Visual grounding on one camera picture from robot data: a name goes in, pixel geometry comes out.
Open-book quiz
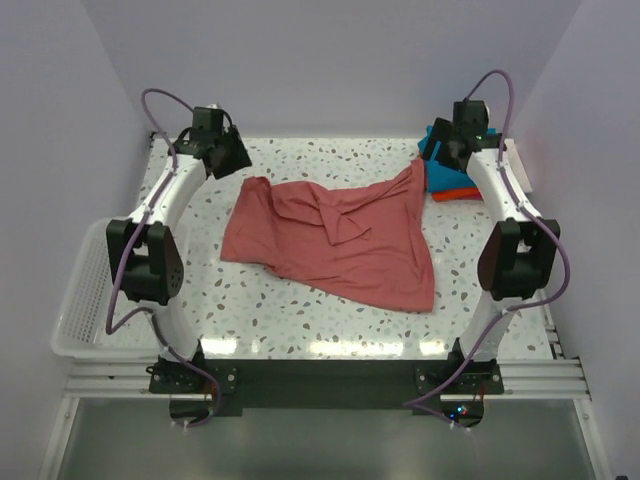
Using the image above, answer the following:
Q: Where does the salmon pink t shirt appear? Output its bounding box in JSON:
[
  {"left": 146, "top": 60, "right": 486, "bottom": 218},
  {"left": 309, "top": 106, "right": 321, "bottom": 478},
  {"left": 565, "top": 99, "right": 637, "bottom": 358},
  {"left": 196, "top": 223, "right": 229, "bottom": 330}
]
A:
[{"left": 220, "top": 159, "right": 435, "bottom": 313}]

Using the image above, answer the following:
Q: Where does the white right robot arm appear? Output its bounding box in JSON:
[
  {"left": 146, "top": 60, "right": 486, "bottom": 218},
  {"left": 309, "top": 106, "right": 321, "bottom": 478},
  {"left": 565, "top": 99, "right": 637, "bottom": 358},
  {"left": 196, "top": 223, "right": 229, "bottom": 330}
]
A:
[{"left": 424, "top": 99, "right": 560, "bottom": 393}]

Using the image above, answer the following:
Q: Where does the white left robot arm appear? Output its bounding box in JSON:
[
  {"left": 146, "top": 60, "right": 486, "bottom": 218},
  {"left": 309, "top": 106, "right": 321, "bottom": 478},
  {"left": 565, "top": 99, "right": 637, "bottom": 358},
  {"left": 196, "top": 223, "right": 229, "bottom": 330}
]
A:
[{"left": 105, "top": 104, "right": 251, "bottom": 392}]

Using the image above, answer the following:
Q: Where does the folded orange t shirt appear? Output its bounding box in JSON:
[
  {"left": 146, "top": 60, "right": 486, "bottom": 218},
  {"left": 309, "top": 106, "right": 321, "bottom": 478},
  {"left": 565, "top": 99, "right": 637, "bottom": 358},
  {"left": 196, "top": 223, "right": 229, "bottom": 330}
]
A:
[{"left": 431, "top": 187, "right": 483, "bottom": 202}]

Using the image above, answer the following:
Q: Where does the folded white t shirt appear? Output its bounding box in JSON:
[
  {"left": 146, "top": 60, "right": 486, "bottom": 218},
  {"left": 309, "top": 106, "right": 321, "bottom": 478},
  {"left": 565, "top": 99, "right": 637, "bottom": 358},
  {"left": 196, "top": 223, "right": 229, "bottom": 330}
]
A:
[{"left": 503, "top": 138, "right": 533, "bottom": 195}]

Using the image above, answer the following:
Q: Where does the white plastic basket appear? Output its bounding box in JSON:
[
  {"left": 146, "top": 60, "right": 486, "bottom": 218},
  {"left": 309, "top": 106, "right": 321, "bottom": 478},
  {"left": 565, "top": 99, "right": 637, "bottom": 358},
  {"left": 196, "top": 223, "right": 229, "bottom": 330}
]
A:
[{"left": 51, "top": 219, "right": 191, "bottom": 361}]

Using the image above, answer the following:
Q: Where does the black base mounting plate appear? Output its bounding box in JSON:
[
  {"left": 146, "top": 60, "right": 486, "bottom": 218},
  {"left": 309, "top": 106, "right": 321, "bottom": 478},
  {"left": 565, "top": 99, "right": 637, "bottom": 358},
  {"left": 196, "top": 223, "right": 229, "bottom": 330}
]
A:
[{"left": 146, "top": 356, "right": 505, "bottom": 426}]

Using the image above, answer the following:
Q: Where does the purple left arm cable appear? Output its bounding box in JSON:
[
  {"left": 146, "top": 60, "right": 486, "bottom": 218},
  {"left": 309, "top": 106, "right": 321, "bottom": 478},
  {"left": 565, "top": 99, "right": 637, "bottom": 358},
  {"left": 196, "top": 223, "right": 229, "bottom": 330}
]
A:
[{"left": 104, "top": 88, "right": 224, "bottom": 431}]

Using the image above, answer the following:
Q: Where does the aluminium table frame rail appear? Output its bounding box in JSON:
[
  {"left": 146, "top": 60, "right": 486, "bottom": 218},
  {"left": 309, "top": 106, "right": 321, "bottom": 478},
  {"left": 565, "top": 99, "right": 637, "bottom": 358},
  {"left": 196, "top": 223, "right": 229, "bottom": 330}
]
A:
[{"left": 509, "top": 195, "right": 594, "bottom": 401}]

